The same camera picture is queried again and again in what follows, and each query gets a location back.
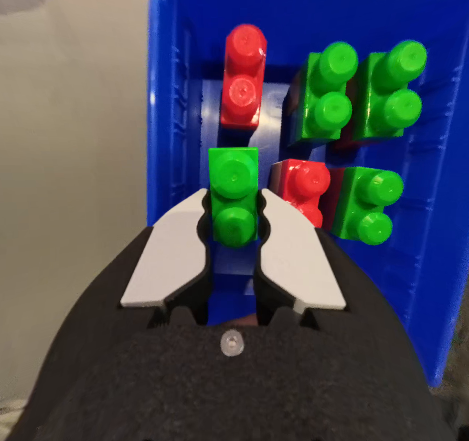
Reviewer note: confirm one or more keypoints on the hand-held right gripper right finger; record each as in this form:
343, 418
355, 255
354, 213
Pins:
300, 261

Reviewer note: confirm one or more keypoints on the red two-stud toy block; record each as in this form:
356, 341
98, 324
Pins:
241, 93
304, 188

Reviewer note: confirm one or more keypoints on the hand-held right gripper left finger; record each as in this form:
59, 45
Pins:
165, 261

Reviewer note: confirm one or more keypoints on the green two-stud toy block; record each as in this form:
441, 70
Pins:
366, 206
322, 96
234, 199
388, 96

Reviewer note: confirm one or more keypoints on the blue plastic bin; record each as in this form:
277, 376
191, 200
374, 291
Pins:
421, 228

